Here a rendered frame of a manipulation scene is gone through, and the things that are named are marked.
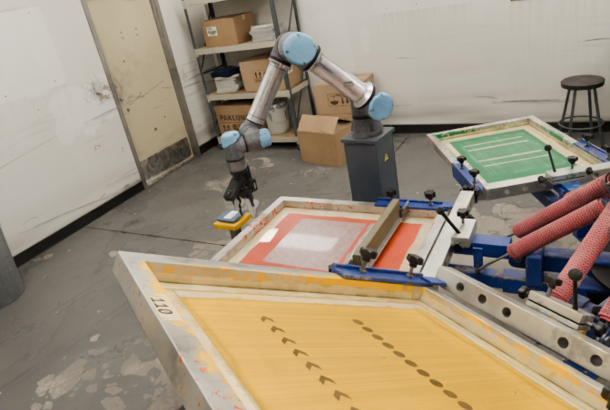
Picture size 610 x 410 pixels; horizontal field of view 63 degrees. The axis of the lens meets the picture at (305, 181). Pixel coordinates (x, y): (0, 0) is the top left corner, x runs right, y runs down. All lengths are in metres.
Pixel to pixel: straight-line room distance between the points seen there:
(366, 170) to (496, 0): 3.33
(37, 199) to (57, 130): 0.67
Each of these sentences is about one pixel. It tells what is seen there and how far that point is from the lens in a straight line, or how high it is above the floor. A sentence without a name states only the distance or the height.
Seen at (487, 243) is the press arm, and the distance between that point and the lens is 1.70.
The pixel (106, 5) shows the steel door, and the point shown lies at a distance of 5.81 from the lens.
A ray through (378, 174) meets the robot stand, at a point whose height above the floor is 1.04.
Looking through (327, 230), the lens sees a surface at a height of 0.96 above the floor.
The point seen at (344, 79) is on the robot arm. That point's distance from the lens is 2.02.
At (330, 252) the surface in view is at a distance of 1.88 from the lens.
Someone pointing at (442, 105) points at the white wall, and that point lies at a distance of 5.65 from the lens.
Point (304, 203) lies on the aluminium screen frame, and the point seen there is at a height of 0.98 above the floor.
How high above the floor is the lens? 1.94
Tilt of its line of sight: 23 degrees down
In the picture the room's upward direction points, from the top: 11 degrees counter-clockwise
